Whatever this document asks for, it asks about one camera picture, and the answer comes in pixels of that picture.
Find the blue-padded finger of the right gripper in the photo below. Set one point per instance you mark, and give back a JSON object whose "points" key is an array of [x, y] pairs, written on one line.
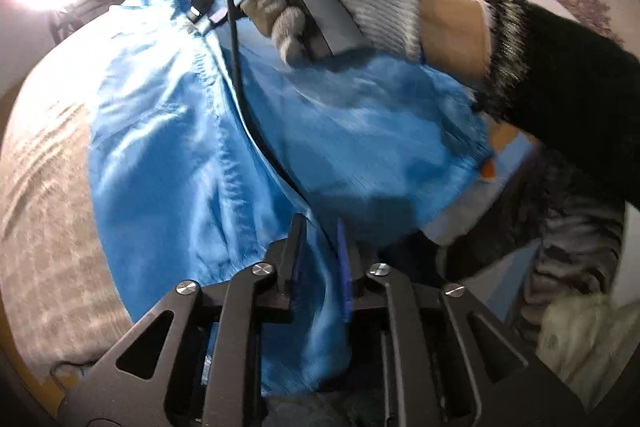
{"points": [[213, 21]]}

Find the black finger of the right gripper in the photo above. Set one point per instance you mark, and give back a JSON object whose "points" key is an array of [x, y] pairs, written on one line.
{"points": [[197, 9]]}

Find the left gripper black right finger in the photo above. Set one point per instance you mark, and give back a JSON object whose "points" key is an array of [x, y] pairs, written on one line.
{"points": [[353, 279]]}

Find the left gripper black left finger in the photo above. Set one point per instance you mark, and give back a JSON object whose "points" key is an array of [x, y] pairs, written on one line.
{"points": [[283, 256]]}

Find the blue striped work garment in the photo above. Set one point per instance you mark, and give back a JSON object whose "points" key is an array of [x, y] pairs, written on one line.
{"points": [[204, 147]]}

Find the black sweater sleeve forearm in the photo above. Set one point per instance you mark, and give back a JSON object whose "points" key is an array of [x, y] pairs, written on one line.
{"points": [[574, 90]]}

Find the grey knitted gloved right hand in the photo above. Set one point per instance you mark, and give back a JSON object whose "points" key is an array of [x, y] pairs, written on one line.
{"points": [[390, 26]]}

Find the beige checked bed cover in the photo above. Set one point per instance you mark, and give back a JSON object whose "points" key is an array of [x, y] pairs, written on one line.
{"points": [[58, 294]]}

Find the black metal chair frame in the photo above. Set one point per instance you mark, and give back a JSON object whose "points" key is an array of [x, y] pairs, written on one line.
{"points": [[64, 23]]}

